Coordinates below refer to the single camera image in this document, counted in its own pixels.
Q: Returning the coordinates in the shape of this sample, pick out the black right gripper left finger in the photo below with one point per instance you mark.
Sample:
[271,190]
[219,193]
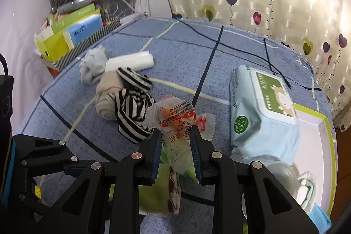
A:
[104,190]

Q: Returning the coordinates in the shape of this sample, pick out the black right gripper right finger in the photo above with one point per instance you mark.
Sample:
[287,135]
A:
[246,191]

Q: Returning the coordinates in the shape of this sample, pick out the blue face mask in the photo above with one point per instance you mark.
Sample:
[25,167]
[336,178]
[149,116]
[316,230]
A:
[320,219]

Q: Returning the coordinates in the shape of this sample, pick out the orange snack wrapper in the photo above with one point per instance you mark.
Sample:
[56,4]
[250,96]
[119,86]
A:
[174,117]

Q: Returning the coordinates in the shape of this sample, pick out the grey sock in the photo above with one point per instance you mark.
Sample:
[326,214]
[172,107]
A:
[92,65]

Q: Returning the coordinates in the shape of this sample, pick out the white towel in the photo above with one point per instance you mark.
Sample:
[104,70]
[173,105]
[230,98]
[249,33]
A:
[138,61]

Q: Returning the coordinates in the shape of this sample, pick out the clear plastic dome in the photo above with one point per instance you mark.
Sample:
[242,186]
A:
[286,176]

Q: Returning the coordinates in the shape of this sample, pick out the white tray with yellow rim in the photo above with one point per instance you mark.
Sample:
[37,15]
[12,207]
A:
[317,154]

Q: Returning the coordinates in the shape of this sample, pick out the wet wipes pack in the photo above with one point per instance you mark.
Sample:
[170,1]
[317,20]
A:
[264,124]

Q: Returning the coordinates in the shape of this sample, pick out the black white striped sock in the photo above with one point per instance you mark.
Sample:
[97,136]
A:
[131,104]

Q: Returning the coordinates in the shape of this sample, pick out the beige striped sock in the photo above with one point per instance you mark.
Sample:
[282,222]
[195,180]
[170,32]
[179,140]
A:
[109,86]

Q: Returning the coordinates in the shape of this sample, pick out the yellow green cardboard box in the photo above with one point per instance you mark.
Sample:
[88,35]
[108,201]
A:
[54,47]

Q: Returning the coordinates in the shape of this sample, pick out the blue tissue pack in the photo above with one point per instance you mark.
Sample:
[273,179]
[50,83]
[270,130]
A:
[81,30]

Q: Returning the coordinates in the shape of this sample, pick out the striped storage box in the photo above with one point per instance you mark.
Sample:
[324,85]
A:
[60,64]

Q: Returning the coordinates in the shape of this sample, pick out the green flat box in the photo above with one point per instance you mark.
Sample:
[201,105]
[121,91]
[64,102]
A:
[72,17]

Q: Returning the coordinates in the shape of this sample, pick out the grey oval case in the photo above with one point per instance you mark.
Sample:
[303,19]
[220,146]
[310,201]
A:
[72,6]

